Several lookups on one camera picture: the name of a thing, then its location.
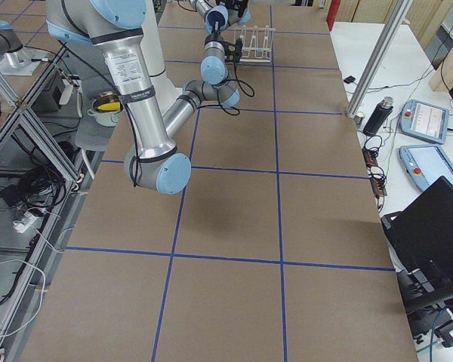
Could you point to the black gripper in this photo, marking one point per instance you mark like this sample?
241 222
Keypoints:
212 37
232 3

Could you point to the light blue plastic cup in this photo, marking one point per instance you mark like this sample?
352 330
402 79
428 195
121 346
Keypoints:
216 19

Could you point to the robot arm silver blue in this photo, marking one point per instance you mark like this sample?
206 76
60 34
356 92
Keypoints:
117 29
211 5

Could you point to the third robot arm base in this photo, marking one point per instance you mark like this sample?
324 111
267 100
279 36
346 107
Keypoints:
15 58

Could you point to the white pot with yellow content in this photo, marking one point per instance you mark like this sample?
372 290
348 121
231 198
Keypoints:
105 109

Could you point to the small black adapter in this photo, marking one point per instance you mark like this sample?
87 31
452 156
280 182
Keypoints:
349 79

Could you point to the black water bottle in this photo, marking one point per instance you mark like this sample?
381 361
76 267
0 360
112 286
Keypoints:
382 110

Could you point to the upper teach pendant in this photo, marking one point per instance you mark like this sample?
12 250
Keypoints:
424 121

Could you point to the teach pendant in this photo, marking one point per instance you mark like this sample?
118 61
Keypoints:
424 121
425 164

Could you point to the black power strip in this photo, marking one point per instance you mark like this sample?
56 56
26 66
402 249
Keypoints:
376 174

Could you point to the lower teach pendant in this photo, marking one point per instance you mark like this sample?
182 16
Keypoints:
425 164

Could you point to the black laptop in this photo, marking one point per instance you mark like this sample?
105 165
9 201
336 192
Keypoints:
422 234

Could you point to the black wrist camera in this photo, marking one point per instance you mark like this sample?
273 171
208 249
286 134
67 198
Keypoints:
233 51

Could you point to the white wire cup holder rack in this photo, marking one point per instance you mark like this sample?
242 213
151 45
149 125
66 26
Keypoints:
257 43

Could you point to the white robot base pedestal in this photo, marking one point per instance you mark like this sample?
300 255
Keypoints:
166 92

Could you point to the aluminium frame post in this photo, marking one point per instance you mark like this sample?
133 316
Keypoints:
381 47

